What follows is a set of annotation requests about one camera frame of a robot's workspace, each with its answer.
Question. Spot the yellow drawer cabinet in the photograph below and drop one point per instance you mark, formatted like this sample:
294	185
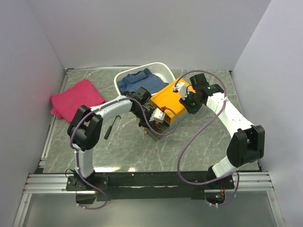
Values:
167	98

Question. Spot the pink folded towel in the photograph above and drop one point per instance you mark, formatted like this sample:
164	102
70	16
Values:
66	104

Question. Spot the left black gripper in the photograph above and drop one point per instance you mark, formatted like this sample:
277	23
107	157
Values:
145	124

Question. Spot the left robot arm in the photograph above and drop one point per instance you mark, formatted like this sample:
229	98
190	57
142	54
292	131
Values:
85	128

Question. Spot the white plastic basket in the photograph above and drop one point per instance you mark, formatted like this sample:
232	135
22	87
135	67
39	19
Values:
159	69

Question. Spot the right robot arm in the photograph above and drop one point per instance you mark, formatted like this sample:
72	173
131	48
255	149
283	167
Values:
247	140

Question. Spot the orange black combination pliers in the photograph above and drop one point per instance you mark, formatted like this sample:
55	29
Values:
156	125

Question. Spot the aluminium frame rail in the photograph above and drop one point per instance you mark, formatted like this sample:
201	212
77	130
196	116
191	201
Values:
56	183

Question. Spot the black handled hammer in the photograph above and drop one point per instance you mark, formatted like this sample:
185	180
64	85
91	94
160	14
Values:
106	136

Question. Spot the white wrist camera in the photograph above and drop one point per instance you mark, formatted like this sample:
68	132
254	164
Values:
181	88
158	115

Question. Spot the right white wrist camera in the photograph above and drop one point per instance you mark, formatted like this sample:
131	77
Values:
181	88

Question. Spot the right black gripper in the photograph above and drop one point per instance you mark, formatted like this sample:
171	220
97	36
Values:
190	109

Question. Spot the blue checkered shirt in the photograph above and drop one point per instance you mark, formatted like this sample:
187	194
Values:
143	78

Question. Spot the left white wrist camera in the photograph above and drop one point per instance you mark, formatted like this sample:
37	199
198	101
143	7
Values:
158	115

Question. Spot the black base beam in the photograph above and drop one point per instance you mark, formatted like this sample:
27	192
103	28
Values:
139	185

